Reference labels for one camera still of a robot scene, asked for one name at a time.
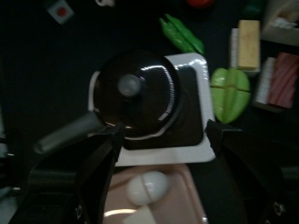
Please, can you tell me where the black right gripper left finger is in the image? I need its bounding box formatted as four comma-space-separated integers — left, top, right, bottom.
8, 124, 127, 224

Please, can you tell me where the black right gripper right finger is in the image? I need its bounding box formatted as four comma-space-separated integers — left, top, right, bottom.
204, 119, 299, 224

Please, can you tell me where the black toy pot with handle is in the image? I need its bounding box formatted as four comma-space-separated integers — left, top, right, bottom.
32, 50, 183, 155

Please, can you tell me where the white toy egg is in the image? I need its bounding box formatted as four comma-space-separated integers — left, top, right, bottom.
125, 170, 171, 207

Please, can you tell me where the pink toy tray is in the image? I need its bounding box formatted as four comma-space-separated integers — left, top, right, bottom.
101, 164, 210, 224

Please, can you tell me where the white toy stove black top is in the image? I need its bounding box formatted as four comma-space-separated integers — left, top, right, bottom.
88, 52, 218, 167

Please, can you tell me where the light green toy vegetable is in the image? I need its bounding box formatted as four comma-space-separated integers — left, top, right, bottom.
210, 66, 252, 125

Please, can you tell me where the pink toy sushi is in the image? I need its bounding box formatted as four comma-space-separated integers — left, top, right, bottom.
252, 52, 299, 114

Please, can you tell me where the yellow egg toy sushi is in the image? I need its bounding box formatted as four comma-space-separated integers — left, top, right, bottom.
228, 19, 262, 77

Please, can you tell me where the green toy pea pod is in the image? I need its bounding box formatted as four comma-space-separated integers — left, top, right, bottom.
159, 13, 206, 55

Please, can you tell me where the Japanese flag card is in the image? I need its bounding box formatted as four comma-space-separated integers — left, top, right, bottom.
44, 0, 76, 25

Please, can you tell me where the dark green toy item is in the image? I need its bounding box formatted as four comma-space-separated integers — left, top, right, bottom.
243, 0, 267, 18

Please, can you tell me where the white toy cup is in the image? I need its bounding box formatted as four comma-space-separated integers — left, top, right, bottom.
95, 0, 117, 8

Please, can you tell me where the red toy tomato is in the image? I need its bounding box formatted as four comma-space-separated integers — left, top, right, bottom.
184, 0, 216, 10

